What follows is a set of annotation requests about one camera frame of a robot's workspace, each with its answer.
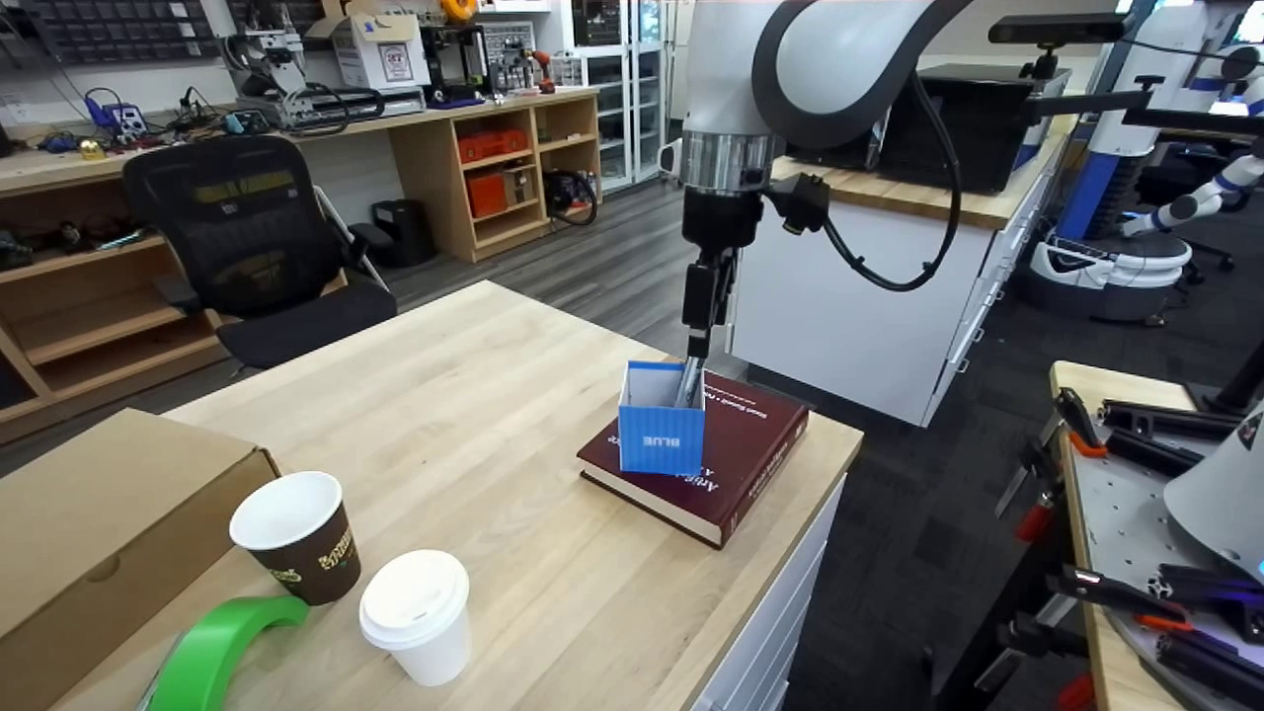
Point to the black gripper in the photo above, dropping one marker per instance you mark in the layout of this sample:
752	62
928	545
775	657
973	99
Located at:
719	221

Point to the blue and white box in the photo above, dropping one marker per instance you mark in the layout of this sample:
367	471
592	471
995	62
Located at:
662	428

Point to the dark red hardcover book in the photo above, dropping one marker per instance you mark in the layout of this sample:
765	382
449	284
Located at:
735	457

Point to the black equipment box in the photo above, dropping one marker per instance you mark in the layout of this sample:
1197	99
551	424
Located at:
982	132

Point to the white printer box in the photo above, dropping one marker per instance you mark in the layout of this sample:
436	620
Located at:
379	54

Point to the brown cardboard box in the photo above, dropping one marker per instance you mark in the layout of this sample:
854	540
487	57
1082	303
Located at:
105	528

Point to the glass door cabinet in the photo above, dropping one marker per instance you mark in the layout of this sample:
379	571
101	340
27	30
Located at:
619	79

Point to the small orange storage bin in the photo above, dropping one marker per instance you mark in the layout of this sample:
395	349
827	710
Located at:
487	193

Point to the wide orange storage bin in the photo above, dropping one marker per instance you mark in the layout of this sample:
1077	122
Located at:
494	138

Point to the wooden workbench with shelves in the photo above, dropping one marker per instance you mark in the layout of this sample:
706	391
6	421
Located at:
436	172

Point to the black bag on floor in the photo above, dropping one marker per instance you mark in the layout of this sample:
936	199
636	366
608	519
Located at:
400	229

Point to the black 3d printer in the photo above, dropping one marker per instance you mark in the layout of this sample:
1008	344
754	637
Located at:
454	66

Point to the black and orange clamp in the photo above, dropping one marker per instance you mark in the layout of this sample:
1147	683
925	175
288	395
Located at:
1078	421

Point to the white and blue mobile robot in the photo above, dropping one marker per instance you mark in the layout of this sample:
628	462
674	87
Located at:
1119	258

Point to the white lidded paper cup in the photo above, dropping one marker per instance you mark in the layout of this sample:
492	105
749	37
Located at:
420	633

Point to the black mesh office chair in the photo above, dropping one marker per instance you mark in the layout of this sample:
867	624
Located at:
251	237

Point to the wooden side table with tools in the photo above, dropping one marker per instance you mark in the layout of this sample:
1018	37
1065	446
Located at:
1119	528

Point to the brown open paper cup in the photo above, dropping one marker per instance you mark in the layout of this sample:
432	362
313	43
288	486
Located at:
313	557

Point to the long black bar clamp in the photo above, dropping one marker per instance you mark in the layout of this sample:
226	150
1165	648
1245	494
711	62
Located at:
1165	424

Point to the white cone-shaped cover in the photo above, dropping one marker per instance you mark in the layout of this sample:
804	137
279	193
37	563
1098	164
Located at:
1224	494

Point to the green tape roll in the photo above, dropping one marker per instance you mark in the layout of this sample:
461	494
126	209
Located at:
209	652

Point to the blue tool on workbench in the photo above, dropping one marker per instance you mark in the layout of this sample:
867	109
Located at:
114	116

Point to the dark pegboard panel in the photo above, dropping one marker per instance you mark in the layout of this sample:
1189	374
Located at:
121	30

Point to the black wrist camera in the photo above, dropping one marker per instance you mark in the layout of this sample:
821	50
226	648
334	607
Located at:
800	204

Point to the black camera on stand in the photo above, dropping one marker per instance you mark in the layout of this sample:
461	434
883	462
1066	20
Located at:
1052	30

